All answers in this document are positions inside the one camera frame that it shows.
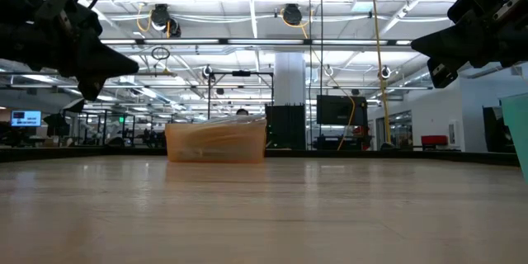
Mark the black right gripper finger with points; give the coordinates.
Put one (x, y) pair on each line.
(449, 45)

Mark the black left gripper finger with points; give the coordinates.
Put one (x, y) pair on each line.
(107, 62)

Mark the orange translucent plastic tray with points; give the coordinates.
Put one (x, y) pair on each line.
(214, 144)

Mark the small lit monitor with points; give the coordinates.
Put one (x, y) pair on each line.
(26, 118)

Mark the black standing panel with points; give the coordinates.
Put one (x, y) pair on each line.
(491, 128)

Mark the red box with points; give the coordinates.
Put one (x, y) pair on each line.
(434, 140)

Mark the black background robot rig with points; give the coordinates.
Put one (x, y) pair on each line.
(241, 73)

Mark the person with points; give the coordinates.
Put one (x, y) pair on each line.
(242, 111)

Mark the white building column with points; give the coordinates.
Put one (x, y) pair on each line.
(290, 78)

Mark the black cabinet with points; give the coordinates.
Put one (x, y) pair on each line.
(284, 125)

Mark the black wall monitor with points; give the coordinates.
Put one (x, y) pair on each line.
(340, 110)

